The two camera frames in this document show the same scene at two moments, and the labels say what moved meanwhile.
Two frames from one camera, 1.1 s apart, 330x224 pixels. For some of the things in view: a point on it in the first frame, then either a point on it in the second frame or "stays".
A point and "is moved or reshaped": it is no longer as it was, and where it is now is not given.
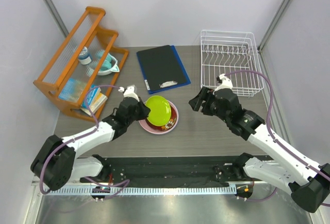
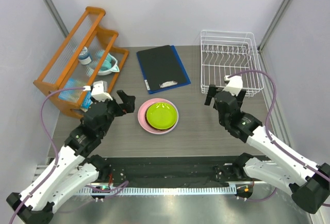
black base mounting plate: [188, 172] stays
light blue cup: [109, 65] stays
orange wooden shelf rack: [81, 73] stays
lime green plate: [160, 110] is moved or reshaped
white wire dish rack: [234, 53] stays
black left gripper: [144, 110] -> [128, 106]
